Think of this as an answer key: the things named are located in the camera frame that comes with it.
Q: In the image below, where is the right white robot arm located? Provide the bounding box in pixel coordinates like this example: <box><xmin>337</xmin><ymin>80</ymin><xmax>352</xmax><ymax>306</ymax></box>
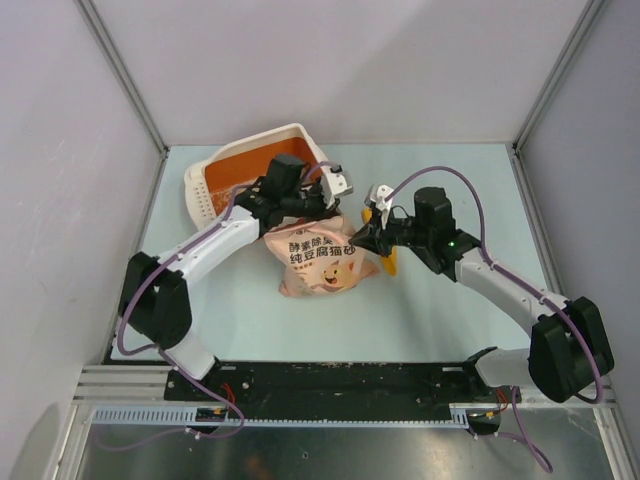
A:
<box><xmin>350</xmin><ymin>185</ymin><xmax>615</xmax><ymax>403</ymax></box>

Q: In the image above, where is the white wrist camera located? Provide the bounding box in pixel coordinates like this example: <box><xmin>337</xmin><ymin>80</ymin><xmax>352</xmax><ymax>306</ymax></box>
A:
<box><xmin>320</xmin><ymin>164</ymin><xmax>354</xmax><ymax>208</ymax></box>
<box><xmin>365</xmin><ymin>184</ymin><xmax>394</xmax><ymax>229</ymax></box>

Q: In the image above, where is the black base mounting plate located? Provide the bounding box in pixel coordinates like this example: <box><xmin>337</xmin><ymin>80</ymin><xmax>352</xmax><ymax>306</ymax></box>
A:
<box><xmin>164</xmin><ymin>360</ymin><xmax>514</xmax><ymax>423</ymax></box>

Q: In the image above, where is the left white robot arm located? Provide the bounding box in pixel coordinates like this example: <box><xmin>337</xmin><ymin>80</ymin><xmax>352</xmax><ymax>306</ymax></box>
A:
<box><xmin>116</xmin><ymin>154</ymin><xmax>345</xmax><ymax>400</ymax></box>

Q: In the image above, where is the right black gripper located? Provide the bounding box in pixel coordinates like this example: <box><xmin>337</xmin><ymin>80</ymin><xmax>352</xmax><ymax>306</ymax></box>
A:
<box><xmin>349</xmin><ymin>207</ymin><xmax>432</xmax><ymax>258</ymax></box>

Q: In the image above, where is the grey slotted cable duct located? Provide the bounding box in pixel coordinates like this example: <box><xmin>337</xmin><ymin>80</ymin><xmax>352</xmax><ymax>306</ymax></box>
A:
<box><xmin>93</xmin><ymin>405</ymin><xmax>469</xmax><ymax>429</ymax></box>

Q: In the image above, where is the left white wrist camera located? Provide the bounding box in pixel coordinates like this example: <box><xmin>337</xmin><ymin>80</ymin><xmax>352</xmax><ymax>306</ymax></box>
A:
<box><xmin>320</xmin><ymin>164</ymin><xmax>354</xmax><ymax>208</ymax></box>

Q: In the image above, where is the yellow plastic litter scoop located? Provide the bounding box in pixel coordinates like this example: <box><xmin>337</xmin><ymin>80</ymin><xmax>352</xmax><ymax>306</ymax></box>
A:
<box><xmin>361</xmin><ymin>207</ymin><xmax>398</xmax><ymax>277</ymax></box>

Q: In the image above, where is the pink cat litter bag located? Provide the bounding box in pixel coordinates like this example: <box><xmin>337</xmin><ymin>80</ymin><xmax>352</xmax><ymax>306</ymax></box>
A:
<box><xmin>264</xmin><ymin>215</ymin><xmax>380</xmax><ymax>298</ymax></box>

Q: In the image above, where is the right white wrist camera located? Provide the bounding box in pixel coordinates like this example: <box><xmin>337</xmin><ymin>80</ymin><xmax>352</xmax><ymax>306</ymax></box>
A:
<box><xmin>365</xmin><ymin>184</ymin><xmax>394</xmax><ymax>229</ymax></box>

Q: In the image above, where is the aluminium frame rail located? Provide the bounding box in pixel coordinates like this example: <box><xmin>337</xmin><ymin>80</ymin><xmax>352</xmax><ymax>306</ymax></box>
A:
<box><xmin>73</xmin><ymin>365</ymin><xmax>618</xmax><ymax>408</ymax></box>

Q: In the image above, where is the white orange litter box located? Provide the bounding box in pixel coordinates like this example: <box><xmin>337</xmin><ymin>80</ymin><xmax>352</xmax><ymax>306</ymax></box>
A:
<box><xmin>184</xmin><ymin>123</ymin><xmax>327</xmax><ymax>230</ymax></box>

